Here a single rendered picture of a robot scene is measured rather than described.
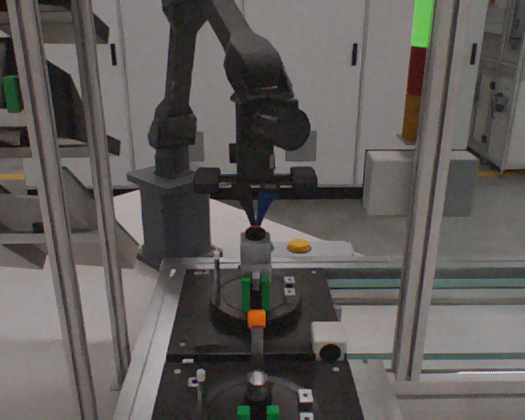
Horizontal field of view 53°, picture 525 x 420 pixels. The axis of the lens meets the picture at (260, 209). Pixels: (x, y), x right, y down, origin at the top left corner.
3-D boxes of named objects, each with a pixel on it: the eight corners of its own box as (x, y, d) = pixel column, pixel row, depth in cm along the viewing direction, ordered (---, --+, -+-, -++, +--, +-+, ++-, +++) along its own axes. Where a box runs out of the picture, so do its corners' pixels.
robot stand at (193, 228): (184, 237, 130) (179, 159, 123) (224, 256, 121) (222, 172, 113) (133, 257, 120) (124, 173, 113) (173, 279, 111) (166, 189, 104)
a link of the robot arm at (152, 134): (148, 146, 111) (145, 115, 109) (188, 140, 116) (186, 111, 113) (159, 153, 106) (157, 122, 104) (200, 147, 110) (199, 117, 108)
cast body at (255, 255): (241, 263, 82) (240, 221, 80) (269, 263, 82) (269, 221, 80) (240, 291, 75) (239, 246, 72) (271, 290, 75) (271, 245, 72)
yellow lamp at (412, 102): (396, 132, 62) (400, 90, 60) (438, 132, 62) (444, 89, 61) (408, 143, 58) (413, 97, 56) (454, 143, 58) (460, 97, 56)
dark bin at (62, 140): (38, 153, 81) (42, 105, 82) (120, 156, 79) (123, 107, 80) (-116, 107, 53) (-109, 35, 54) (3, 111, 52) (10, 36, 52)
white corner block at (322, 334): (308, 344, 75) (309, 320, 74) (340, 344, 75) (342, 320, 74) (312, 366, 71) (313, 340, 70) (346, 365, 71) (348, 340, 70)
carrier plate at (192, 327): (186, 278, 93) (185, 267, 92) (323, 277, 94) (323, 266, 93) (166, 367, 71) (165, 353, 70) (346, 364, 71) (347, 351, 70)
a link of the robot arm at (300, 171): (319, 140, 76) (315, 130, 82) (189, 141, 76) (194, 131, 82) (317, 194, 80) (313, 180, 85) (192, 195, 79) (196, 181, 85)
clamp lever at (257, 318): (248, 374, 62) (248, 309, 62) (265, 374, 63) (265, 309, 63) (248, 384, 59) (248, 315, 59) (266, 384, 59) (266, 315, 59)
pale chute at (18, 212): (60, 263, 90) (67, 238, 92) (134, 269, 88) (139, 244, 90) (-44, 193, 65) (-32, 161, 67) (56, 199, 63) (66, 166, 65)
